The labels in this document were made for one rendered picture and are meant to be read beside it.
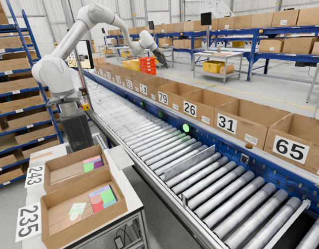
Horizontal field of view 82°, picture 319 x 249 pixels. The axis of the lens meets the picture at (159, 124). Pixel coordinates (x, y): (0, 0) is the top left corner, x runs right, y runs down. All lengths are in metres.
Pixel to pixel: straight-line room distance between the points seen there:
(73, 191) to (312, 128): 1.49
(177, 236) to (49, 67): 1.64
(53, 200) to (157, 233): 0.98
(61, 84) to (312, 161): 1.52
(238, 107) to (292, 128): 0.41
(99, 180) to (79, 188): 0.12
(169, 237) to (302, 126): 1.34
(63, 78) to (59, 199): 0.76
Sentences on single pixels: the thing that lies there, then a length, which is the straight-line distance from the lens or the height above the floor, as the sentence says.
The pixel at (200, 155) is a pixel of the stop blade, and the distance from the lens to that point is 1.34.
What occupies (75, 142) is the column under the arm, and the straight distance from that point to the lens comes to 1.56.
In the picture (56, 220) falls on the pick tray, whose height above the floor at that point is 0.76.
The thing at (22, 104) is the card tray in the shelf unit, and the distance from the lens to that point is 2.52.
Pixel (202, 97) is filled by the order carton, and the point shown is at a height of 0.97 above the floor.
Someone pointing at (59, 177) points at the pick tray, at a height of 0.76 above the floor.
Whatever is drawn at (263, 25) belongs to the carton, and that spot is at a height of 1.43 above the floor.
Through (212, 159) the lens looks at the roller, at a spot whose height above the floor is 0.74.
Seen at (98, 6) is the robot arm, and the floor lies 1.78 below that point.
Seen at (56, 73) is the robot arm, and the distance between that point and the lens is 1.40.
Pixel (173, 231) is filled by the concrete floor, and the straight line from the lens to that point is 1.88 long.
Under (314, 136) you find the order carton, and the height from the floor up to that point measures 0.94.
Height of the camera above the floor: 1.60
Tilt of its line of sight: 28 degrees down
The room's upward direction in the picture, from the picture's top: 5 degrees counter-clockwise
